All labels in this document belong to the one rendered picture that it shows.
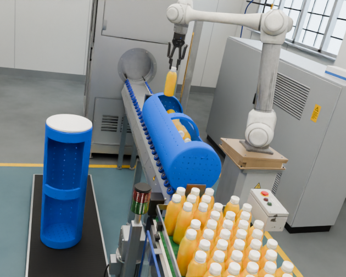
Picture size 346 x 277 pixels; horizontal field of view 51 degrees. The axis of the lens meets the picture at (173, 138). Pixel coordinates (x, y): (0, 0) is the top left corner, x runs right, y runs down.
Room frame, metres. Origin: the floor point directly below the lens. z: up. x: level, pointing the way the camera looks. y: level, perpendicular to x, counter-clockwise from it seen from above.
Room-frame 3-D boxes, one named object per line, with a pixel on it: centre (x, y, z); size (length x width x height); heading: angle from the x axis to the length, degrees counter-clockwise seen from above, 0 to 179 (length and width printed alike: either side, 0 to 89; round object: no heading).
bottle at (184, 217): (1.35, -0.12, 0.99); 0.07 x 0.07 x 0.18
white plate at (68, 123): (2.11, 0.65, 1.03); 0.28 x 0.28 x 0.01
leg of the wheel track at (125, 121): (3.53, 0.52, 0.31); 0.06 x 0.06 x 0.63; 17
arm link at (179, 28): (2.39, 0.08, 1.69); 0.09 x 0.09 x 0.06
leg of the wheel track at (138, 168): (2.59, 0.22, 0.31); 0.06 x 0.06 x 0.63; 17
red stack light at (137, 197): (1.14, 0.07, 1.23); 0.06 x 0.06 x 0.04
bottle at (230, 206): (1.48, -0.33, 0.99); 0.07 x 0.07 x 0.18
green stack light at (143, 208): (1.14, 0.07, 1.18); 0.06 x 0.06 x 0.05
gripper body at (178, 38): (2.39, 0.08, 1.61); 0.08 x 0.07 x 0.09; 107
